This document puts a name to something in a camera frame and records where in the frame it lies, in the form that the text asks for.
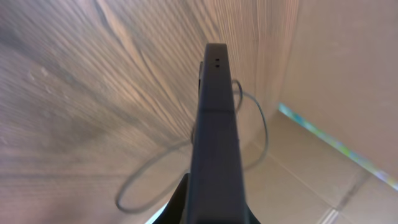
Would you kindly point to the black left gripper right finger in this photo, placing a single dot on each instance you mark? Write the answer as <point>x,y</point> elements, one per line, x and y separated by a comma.
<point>251,218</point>

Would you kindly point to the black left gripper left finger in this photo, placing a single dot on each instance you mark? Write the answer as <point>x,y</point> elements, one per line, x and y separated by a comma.
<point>174,211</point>

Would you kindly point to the brown cardboard box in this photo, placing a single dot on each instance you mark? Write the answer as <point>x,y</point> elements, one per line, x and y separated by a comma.
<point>333,153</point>

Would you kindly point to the blue Galaxy smartphone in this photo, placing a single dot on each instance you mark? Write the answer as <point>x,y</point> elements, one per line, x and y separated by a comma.
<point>216,190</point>

